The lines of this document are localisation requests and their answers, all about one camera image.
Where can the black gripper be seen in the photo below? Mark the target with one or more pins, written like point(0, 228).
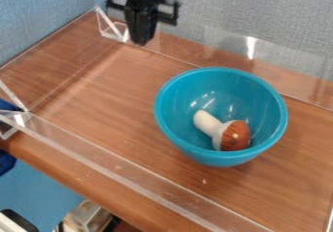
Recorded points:
point(145, 12)

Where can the blue plastic bowl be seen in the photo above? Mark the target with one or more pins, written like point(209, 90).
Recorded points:
point(230, 95)

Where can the brown and white mushroom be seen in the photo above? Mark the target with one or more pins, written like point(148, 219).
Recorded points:
point(229, 136)

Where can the clear acrylic back barrier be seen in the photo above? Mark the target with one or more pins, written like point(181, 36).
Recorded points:
point(299, 74)

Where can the clear acrylic barrier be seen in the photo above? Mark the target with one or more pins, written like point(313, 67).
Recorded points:
point(148, 200)
point(299, 74)

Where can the clear acrylic front barrier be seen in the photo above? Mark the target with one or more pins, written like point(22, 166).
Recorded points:
point(148, 200)

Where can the blue cloth object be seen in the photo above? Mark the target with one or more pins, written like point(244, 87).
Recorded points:
point(6, 158)

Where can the black and white object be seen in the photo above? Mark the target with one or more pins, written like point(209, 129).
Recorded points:
point(13, 223)

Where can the clear acrylic corner bracket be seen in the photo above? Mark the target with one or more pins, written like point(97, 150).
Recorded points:
point(110, 29)

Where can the metal frame under table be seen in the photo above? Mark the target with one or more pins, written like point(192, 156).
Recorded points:
point(85, 218)

